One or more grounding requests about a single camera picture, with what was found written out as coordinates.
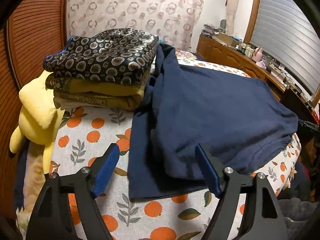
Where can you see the orange fruit print bedsheet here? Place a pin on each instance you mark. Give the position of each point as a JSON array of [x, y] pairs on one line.
[[155, 220]]

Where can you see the dark folded cloth with circles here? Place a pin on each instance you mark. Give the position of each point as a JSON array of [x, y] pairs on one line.
[[105, 55]]

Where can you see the long wooden sideboard cabinet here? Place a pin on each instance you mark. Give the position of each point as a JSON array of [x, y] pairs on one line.
[[230, 55]]

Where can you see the group of toiletry bottles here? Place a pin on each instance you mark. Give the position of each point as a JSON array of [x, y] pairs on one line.
[[245, 50]]

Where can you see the mustard yellow folded cloth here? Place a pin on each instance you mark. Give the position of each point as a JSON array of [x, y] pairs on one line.
[[105, 91]]

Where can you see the pale pink pouch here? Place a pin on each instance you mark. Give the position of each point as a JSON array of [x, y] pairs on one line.
[[261, 64]]

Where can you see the open cardboard box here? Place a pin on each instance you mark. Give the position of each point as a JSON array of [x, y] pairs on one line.
[[225, 38]]

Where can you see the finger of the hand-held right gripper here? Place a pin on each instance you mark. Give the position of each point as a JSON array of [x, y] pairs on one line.
[[310, 126]]

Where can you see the pink plush toy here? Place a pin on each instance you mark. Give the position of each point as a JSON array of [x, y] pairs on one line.
[[258, 53]]

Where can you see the grey window blind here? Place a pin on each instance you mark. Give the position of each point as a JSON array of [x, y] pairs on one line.
[[282, 30]]

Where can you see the floral bed quilt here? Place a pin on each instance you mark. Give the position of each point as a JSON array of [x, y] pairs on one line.
[[186, 55]]

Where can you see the stack of folded fabrics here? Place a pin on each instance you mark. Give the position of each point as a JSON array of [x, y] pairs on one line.
[[210, 30]]

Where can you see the yellow plush toy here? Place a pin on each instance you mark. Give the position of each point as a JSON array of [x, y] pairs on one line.
[[35, 115]]

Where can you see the brown louvred wooden wardrobe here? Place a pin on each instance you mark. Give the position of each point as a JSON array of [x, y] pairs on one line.
[[37, 17]]

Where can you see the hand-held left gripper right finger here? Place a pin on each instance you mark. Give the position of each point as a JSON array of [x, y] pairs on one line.
[[208, 170]]

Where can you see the navy blue printed t-shirt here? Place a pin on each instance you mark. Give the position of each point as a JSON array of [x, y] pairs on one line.
[[212, 110]]

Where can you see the beige drape curtain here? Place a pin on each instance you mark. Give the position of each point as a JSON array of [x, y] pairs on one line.
[[231, 5]]

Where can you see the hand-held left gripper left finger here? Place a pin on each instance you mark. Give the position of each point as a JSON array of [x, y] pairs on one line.
[[106, 170]]

